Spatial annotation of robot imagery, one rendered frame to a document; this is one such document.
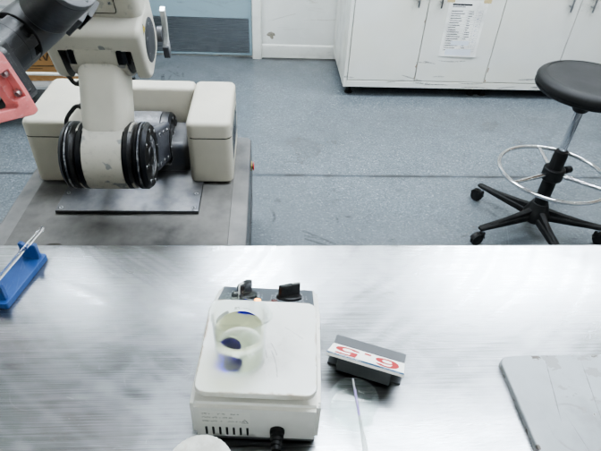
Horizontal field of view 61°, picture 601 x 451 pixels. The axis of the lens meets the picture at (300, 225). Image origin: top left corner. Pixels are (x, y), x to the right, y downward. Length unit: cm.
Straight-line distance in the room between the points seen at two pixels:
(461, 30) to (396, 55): 37
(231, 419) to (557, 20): 296
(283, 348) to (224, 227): 91
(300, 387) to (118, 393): 23
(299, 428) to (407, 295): 27
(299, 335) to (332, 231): 146
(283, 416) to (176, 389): 15
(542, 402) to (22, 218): 135
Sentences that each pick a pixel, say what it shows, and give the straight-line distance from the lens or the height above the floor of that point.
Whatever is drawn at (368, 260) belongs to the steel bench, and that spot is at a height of 75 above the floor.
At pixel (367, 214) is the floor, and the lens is 210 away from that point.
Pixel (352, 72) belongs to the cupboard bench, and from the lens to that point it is 300.
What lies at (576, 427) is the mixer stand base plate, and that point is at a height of 76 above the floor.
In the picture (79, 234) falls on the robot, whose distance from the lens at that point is 149.
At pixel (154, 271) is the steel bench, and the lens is 76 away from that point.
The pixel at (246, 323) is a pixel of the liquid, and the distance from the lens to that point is 51.
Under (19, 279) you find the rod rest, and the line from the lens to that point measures 79.
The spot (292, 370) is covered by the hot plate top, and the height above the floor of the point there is 84.
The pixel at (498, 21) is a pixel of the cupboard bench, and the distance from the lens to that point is 312.
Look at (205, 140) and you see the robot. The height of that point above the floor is 52.
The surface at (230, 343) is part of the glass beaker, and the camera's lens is 48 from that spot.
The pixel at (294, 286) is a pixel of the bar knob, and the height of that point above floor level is 81.
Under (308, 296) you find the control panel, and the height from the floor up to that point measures 79.
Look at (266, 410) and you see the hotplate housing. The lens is 53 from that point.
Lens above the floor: 127
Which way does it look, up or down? 39 degrees down
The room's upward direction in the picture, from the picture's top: 3 degrees clockwise
